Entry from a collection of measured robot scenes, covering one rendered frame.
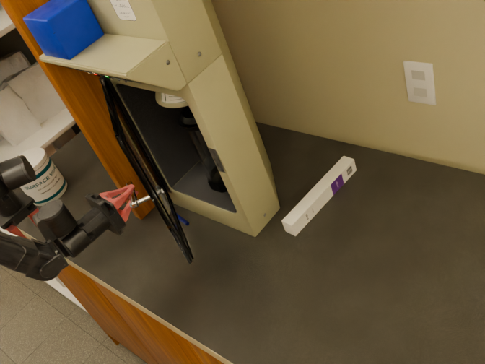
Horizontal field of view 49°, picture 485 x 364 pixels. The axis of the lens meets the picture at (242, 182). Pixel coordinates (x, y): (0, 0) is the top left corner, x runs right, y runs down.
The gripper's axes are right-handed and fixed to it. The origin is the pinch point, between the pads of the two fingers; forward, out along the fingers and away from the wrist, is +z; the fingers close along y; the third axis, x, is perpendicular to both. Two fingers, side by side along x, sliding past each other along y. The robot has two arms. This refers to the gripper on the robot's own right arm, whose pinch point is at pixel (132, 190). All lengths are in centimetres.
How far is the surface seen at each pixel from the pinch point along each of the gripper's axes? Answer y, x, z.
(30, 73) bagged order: -5, 118, 30
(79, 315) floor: -118, 118, -15
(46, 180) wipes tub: -16, 60, -2
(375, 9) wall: 15, -30, 60
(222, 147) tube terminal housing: 3.0, -14.6, 17.9
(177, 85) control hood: 22.3, -15.2, 13.6
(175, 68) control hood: 25.7, -15.2, 14.7
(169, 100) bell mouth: 13.7, -2.4, 17.4
